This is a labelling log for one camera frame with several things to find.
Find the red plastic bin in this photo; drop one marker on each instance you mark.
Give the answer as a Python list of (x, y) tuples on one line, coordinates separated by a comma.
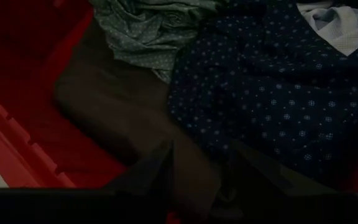
[(17, 46)]

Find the dark grey garment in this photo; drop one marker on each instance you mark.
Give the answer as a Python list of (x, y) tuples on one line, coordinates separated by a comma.
[(113, 102)]

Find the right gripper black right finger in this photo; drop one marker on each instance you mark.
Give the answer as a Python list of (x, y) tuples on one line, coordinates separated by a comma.
[(259, 177)]

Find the green dotted shirt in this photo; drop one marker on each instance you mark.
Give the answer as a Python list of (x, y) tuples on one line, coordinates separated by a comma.
[(148, 34)]

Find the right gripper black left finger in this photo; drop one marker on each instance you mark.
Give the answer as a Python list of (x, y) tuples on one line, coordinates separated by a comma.
[(151, 177)]

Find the navy dotted shirt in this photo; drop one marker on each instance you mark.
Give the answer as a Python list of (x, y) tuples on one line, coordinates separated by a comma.
[(275, 102)]

